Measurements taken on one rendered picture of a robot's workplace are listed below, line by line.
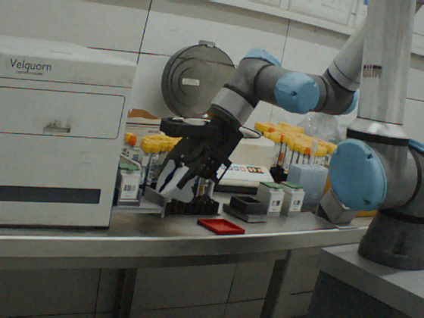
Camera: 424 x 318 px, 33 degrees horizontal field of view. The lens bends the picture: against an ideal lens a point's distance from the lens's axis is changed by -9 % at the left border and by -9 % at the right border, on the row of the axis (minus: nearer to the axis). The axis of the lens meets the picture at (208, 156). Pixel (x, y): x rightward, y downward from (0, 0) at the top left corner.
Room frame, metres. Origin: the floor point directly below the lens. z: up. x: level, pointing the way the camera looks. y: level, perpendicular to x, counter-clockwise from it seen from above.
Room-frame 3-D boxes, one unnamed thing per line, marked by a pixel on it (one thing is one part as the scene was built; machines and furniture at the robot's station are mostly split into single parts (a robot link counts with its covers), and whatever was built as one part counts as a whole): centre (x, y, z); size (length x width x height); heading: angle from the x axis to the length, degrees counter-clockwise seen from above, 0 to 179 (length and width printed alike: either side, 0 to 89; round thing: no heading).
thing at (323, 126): (2.38, -0.32, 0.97); 0.26 x 0.17 x 0.19; 151
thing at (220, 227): (1.46, -0.05, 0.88); 0.07 x 0.07 x 0.01; 40
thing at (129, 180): (1.35, 0.14, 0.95); 0.05 x 0.04 x 0.06; 40
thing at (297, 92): (1.44, -0.13, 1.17); 0.11 x 0.11 x 0.08; 40
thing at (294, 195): (1.68, -0.20, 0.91); 0.05 x 0.04 x 0.07; 40
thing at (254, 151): (1.91, -0.03, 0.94); 0.30 x 0.24 x 0.12; 31
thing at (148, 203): (1.34, 0.16, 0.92); 0.21 x 0.07 x 0.05; 130
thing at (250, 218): (1.59, -0.10, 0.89); 0.09 x 0.05 x 0.04; 38
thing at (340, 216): (1.69, -0.31, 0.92); 0.13 x 0.07 x 0.08; 40
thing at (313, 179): (1.77, -0.24, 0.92); 0.10 x 0.07 x 0.10; 132
